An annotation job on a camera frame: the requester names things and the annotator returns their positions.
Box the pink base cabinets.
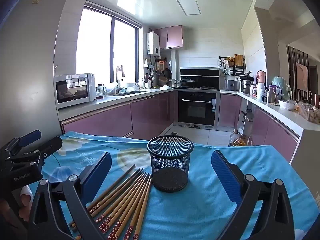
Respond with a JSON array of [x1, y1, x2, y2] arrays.
[[219, 92, 300, 163], [61, 90, 175, 140]]

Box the black storage rack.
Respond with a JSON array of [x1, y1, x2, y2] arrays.
[[219, 56, 247, 77]]

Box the white microwave oven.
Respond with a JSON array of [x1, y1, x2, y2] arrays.
[[54, 73, 97, 109]]

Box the kitchen window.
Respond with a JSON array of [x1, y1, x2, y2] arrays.
[[75, 2, 143, 85]]

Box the person's left hand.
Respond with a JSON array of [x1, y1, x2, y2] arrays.
[[0, 186, 35, 233]]

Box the cooking oil bottle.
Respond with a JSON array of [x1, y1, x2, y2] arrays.
[[228, 129, 239, 147], [236, 134, 248, 147]]

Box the white bowl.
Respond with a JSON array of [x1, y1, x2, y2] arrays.
[[278, 99, 298, 111]]

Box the blue floral tablecloth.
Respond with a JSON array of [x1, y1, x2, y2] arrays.
[[25, 131, 317, 240]]

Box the black mesh utensil holder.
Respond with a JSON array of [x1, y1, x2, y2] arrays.
[[147, 135, 194, 193]]

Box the clear plastic food box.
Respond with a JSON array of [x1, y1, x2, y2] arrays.
[[297, 104, 320, 124]]

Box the steel flask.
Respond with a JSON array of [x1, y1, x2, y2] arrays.
[[267, 85, 277, 104]]

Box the black range hood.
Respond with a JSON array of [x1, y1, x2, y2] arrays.
[[180, 67, 221, 84]]

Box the grey refrigerator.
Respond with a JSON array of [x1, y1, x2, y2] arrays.
[[0, 0, 78, 150]]

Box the white exhaust duct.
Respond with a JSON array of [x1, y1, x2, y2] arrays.
[[171, 50, 177, 80]]

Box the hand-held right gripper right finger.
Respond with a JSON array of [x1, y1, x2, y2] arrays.
[[211, 149, 295, 240]]

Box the bunch of wooden chopsticks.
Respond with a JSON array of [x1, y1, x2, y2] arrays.
[[69, 164, 153, 240]]

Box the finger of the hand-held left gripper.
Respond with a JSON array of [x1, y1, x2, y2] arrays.
[[6, 137, 63, 167], [0, 130, 42, 159]]

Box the framed wall picture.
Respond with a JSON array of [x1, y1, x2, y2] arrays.
[[296, 62, 309, 92]]

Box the steel steamer pot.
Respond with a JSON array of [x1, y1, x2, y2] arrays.
[[239, 74, 254, 94]]

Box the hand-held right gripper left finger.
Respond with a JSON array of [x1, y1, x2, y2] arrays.
[[27, 151, 112, 240]]

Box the ceiling light panel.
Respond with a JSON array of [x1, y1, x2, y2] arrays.
[[176, 0, 202, 15]]

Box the black wok with lid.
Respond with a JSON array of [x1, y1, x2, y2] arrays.
[[180, 78, 197, 88]]

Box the white bottle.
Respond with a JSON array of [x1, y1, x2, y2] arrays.
[[257, 82, 266, 102]]

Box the white water heater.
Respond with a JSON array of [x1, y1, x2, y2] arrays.
[[147, 32, 161, 55]]

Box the pink wall cabinet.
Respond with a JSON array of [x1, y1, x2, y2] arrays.
[[154, 25, 184, 50]]

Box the silver rice cooker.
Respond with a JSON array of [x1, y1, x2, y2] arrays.
[[224, 76, 240, 92]]

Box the black built-in oven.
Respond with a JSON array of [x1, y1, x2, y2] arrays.
[[175, 90, 220, 130]]

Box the pink thermos jug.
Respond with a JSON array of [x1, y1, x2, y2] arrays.
[[256, 70, 267, 84]]

